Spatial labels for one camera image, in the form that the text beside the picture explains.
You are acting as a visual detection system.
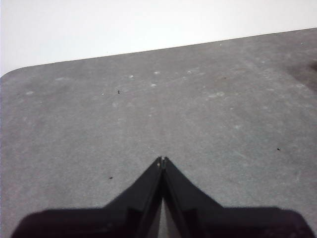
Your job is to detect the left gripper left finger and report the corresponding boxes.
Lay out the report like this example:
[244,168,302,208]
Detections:
[11,156,163,238]

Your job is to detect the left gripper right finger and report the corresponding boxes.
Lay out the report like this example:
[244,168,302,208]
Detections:
[162,156,316,238]

